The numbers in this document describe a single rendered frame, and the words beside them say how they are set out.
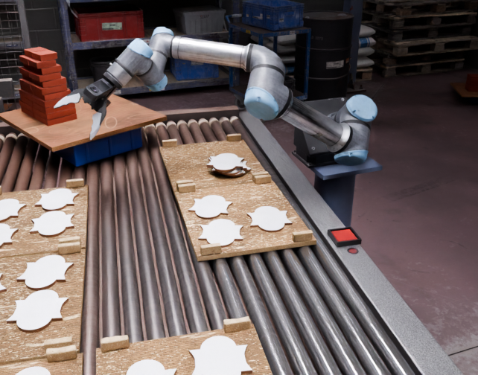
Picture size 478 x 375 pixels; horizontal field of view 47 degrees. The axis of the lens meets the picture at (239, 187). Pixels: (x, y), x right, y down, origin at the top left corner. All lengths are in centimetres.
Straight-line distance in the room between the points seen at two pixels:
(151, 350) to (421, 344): 60
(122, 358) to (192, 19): 511
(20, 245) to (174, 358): 65
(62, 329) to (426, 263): 238
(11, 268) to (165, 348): 53
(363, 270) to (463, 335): 140
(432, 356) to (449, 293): 182
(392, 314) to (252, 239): 45
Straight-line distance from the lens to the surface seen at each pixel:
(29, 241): 168
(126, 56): 182
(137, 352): 123
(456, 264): 336
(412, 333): 135
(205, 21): 613
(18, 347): 131
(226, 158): 199
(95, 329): 134
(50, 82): 223
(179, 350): 122
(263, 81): 179
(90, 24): 585
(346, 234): 165
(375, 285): 147
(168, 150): 219
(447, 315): 296
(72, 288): 145
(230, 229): 161
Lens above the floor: 177
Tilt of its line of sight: 26 degrees down
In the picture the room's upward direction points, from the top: straight up
